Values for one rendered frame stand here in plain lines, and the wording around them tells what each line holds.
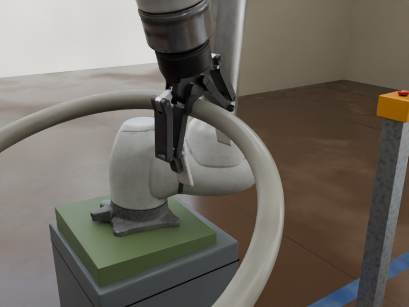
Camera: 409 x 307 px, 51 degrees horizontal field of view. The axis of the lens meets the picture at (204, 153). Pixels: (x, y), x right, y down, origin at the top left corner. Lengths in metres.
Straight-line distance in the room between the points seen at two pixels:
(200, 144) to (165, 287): 0.36
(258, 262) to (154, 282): 0.68
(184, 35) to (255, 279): 0.30
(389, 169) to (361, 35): 6.18
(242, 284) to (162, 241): 0.71
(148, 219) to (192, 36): 0.69
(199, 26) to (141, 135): 0.56
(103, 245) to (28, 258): 1.66
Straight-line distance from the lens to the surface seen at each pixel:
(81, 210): 1.26
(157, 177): 1.09
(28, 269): 2.65
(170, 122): 0.60
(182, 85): 0.60
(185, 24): 0.54
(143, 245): 1.10
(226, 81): 0.69
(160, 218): 1.17
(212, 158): 1.08
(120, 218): 1.16
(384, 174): 1.78
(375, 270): 1.96
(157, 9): 0.54
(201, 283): 1.18
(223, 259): 1.19
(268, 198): 0.48
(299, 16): 7.06
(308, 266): 2.56
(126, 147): 1.08
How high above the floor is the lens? 1.43
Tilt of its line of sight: 20 degrees down
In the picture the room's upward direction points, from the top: straight up
